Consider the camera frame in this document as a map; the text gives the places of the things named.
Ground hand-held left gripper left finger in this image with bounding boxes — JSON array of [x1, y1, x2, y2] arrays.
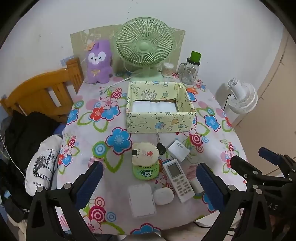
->
[[26, 160, 104, 241]]

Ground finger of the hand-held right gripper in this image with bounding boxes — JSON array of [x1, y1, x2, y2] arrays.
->
[[230, 156, 292, 184], [258, 147, 296, 176]]

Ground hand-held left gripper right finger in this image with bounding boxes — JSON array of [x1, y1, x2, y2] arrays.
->
[[196, 163, 271, 241]]

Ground white remote control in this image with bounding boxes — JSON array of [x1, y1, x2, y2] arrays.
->
[[162, 159, 195, 203]]

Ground white charger box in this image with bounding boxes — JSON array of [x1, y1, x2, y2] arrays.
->
[[168, 139, 190, 162]]

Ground white oval earbuds case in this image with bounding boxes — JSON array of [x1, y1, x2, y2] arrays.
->
[[153, 187, 174, 205]]

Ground translucent white plastic case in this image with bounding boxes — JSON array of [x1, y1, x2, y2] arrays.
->
[[128, 184, 157, 217]]

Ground green panda case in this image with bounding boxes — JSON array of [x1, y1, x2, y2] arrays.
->
[[132, 160, 160, 180]]

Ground cream round compact mirror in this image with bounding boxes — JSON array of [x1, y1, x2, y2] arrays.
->
[[131, 142, 159, 166]]

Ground black key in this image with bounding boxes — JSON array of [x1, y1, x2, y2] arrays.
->
[[155, 133, 167, 155]]

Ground cartoon print storage box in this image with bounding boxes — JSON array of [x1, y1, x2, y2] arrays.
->
[[126, 81, 196, 134]]

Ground floral tablecloth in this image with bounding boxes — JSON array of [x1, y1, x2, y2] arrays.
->
[[57, 72, 249, 235]]

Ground white printed tote bag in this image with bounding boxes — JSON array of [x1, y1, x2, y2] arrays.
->
[[25, 135, 62, 196]]

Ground white standing fan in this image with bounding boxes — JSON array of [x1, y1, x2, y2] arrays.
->
[[223, 78, 258, 114]]

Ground black clothes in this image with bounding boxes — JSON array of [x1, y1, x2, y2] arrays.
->
[[0, 111, 62, 223]]

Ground glass mug jar green lid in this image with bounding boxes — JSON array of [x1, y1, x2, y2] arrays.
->
[[177, 51, 202, 85]]

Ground wooden chair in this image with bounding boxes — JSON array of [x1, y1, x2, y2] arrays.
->
[[0, 58, 84, 123]]

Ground purple plush toy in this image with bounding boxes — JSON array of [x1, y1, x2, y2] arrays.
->
[[85, 39, 114, 84]]

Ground cotton swab container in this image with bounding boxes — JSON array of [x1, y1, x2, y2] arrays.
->
[[161, 62, 174, 78]]

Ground pale green patterned board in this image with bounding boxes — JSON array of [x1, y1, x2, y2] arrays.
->
[[70, 25, 186, 77]]

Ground green desk fan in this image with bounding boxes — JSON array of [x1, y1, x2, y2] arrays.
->
[[116, 18, 175, 78]]

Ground black fan cable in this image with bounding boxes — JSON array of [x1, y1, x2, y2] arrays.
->
[[222, 93, 232, 109]]

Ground thin white cable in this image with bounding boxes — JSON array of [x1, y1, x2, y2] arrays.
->
[[0, 133, 26, 179]]

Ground white fan power cable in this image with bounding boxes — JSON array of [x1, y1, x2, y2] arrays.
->
[[100, 71, 141, 91]]

